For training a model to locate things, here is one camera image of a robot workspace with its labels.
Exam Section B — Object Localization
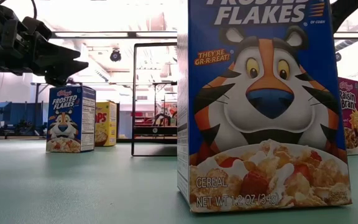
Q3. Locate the black overhead frame beam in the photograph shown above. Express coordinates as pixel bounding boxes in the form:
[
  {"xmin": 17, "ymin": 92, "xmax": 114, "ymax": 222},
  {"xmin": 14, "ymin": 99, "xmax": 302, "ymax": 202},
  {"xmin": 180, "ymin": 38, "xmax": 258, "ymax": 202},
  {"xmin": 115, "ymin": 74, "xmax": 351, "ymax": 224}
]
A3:
[{"xmin": 51, "ymin": 30, "xmax": 358, "ymax": 39}]

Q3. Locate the magenta Raisin Bran cereal box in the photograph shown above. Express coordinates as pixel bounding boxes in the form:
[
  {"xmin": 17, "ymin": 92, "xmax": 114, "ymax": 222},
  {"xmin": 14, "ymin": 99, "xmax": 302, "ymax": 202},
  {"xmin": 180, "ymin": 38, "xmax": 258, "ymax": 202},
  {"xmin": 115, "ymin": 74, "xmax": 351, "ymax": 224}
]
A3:
[{"xmin": 337, "ymin": 77, "xmax": 358, "ymax": 156}]

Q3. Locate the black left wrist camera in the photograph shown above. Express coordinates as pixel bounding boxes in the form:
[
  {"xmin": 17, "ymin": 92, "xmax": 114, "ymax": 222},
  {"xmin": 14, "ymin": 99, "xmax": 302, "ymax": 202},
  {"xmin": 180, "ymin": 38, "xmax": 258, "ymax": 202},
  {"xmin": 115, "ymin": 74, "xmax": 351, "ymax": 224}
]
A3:
[{"xmin": 21, "ymin": 16, "xmax": 53, "ymax": 40}]

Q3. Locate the black left camera cable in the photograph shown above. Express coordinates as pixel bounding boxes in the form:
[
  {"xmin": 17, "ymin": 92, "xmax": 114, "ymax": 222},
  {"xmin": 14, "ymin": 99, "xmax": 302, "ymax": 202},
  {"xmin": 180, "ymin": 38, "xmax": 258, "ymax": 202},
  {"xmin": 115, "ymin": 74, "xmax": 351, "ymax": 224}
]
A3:
[{"xmin": 30, "ymin": 0, "xmax": 39, "ymax": 20}]

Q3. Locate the black table frame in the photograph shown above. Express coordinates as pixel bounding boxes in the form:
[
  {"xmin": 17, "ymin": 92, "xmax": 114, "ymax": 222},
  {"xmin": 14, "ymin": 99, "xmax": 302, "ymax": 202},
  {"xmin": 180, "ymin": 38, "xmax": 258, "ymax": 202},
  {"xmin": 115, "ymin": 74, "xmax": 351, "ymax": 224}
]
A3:
[{"xmin": 116, "ymin": 138, "xmax": 358, "ymax": 144}]

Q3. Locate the yellow Corn Pops cereal box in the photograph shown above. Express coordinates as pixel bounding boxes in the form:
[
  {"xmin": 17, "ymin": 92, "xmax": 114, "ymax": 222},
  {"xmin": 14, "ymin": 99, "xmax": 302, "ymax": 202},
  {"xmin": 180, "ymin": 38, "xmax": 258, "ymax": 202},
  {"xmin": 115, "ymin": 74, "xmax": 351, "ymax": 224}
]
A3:
[{"xmin": 94, "ymin": 100, "xmax": 118, "ymax": 147}]

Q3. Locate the blue Frosted Flakes cereal box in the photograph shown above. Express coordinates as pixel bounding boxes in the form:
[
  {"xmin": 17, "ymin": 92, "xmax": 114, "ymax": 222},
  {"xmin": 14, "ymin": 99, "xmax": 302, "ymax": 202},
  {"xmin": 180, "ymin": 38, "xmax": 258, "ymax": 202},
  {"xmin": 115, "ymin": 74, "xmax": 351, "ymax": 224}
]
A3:
[
  {"xmin": 177, "ymin": 0, "xmax": 353, "ymax": 214},
  {"xmin": 45, "ymin": 85, "xmax": 97, "ymax": 154}
]

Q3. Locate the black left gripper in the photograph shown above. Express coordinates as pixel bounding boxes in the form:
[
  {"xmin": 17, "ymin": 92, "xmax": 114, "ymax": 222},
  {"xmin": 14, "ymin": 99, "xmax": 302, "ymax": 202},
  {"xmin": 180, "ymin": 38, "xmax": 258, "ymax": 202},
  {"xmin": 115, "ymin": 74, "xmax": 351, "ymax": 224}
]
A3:
[{"xmin": 0, "ymin": 0, "xmax": 90, "ymax": 87}]

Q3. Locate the blue partition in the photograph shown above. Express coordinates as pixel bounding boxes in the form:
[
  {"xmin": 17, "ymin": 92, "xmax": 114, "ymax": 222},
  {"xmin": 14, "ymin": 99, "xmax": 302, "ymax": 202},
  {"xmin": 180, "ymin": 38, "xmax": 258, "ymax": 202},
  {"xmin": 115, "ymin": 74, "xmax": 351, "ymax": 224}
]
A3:
[{"xmin": 0, "ymin": 101, "xmax": 45, "ymax": 127}]

